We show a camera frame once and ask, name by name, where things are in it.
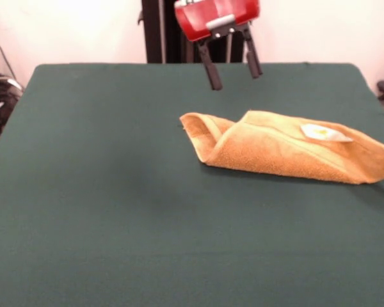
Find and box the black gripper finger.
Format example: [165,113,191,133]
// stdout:
[196,41,223,91]
[243,26,264,80]

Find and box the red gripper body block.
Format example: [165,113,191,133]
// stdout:
[174,0,262,43]

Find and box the tan terry towel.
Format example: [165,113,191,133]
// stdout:
[179,110,384,185]

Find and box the black upright stand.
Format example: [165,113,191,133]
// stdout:
[136,0,253,64]

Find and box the dark green table cloth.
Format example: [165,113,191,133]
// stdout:
[0,62,384,307]

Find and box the heap of black cables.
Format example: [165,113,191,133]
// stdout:
[0,75,24,140]

